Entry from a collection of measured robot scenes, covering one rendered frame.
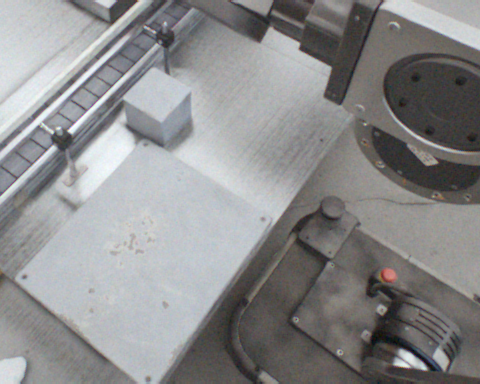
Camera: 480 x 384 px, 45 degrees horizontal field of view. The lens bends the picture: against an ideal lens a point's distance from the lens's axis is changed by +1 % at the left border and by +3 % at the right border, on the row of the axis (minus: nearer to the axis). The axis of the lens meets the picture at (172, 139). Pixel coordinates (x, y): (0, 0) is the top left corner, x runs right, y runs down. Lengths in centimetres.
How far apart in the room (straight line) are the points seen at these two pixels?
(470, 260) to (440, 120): 166
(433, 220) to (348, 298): 58
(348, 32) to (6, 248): 80
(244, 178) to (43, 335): 45
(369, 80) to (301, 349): 121
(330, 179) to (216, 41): 94
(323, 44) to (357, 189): 166
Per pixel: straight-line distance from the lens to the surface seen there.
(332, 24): 46
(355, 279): 168
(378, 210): 209
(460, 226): 216
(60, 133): 100
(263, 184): 110
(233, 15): 51
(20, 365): 100
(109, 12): 134
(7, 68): 133
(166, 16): 130
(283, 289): 165
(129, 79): 120
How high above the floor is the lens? 179
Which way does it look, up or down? 57 degrees down
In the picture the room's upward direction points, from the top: 4 degrees counter-clockwise
